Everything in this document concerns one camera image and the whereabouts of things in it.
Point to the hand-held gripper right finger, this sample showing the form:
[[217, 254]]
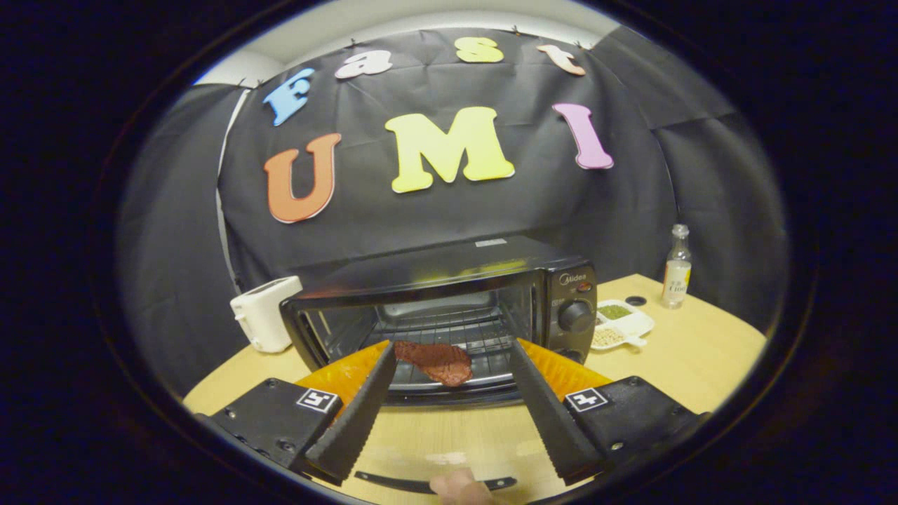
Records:
[[551, 421]]

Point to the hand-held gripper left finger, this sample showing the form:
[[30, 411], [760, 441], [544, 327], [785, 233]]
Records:
[[354, 421]]

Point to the red meat slice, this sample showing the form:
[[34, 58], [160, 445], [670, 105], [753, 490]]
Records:
[[438, 359]]

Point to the black toaster oven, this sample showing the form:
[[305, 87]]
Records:
[[435, 270]]

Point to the white bread toaster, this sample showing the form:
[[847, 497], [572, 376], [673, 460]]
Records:
[[263, 315]]

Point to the white divided dish with grains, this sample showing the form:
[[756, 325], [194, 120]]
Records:
[[631, 326]]

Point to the small black round cap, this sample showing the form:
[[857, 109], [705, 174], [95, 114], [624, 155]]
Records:
[[635, 301]]

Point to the clear glass bottle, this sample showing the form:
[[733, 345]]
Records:
[[676, 277]]

